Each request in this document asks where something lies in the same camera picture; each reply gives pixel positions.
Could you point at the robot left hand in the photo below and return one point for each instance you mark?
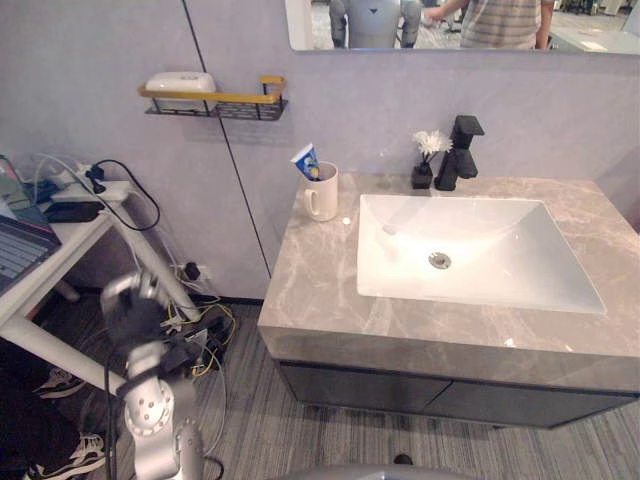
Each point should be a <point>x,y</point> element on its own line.
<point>134,311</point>

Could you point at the small black square vase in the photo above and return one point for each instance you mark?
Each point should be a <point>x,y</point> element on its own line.
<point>422,177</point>

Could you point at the gold black wall shelf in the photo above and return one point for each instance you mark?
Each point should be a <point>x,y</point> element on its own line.
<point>220,102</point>

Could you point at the white side table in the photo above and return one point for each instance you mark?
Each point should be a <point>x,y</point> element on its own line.
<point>90,270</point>

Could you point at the cream ceramic mug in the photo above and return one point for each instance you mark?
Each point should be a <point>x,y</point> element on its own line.
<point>322,195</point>

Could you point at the white rectangular sink basin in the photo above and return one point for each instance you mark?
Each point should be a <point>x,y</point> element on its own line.
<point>470,245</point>

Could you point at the black wall plug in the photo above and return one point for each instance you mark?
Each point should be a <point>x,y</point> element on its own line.
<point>192,271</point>

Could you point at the blue white toothpaste tube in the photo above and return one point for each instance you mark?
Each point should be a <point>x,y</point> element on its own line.
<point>308,161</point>

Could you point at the white power strip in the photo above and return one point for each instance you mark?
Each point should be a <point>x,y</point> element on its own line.
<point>92,186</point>

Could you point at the chrome sink drain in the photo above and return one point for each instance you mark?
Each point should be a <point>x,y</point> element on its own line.
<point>439,259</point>

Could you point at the white soap box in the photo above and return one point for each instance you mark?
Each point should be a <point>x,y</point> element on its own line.
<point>181,82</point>

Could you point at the black flat device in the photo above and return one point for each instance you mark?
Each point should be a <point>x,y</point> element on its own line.
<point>72,211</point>

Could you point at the white artificial flower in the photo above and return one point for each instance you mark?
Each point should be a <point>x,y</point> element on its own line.
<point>432,141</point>

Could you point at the wall mirror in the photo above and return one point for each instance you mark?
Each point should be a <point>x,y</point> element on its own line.
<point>462,25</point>

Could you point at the black white sneaker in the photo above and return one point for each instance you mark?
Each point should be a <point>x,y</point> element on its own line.
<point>61,384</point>
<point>75,456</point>

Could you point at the black basin faucet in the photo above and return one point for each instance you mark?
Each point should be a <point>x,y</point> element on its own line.
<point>457,155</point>

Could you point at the grey laptop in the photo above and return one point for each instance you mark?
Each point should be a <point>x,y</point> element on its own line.
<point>20,247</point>

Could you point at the dark vanity cabinet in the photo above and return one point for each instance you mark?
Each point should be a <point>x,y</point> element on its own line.
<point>450,395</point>

